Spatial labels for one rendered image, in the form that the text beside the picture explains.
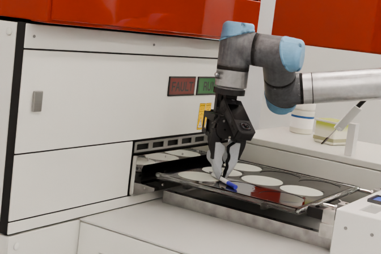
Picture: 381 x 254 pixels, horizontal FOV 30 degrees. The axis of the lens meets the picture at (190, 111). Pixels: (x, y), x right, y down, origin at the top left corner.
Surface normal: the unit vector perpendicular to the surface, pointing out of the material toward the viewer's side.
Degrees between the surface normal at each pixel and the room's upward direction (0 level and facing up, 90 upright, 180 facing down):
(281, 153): 90
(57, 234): 90
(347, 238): 90
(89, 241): 90
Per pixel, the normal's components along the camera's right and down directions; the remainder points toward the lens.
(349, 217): -0.54, 0.04
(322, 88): -0.13, 0.10
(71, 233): 0.84, 0.16
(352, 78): -0.15, -0.34
